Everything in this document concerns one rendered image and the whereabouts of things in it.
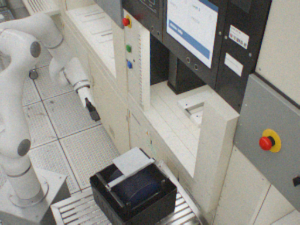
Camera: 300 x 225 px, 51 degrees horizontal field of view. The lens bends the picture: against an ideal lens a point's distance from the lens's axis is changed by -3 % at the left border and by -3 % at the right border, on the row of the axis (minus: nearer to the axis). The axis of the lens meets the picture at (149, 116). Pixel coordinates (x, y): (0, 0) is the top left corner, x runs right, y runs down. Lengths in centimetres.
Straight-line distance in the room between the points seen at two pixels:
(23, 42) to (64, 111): 203
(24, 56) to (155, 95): 91
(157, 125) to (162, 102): 19
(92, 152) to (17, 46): 169
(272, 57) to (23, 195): 123
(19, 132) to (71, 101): 200
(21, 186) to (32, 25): 71
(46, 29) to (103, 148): 162
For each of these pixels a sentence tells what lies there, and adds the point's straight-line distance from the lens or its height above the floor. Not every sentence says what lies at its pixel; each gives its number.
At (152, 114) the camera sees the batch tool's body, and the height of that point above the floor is 87.
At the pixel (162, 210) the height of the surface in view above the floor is 84.
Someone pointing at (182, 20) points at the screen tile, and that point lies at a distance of 115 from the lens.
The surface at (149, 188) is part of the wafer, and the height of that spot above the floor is 96.
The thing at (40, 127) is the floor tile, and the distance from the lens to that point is 311.
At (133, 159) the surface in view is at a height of 108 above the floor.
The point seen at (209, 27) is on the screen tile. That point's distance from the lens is 103.
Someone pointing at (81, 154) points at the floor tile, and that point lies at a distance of 278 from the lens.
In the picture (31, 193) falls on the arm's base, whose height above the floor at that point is 80.
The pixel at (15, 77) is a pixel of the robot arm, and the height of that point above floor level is 138.
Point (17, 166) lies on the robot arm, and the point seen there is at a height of 100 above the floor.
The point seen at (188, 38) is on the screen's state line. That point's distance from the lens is 115.
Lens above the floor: 207
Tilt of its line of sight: 43 degrees down
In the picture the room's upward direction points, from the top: straight up
